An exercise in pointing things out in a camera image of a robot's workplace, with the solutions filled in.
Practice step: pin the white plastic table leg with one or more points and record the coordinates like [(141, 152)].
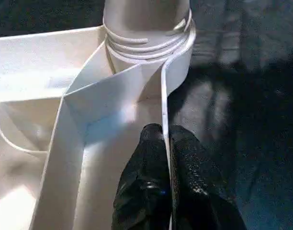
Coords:
[(146, 14)]

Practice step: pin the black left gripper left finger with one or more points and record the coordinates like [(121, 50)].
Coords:
[(144, 187)]

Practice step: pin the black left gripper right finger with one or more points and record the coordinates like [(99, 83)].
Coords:
[(199, 187)]

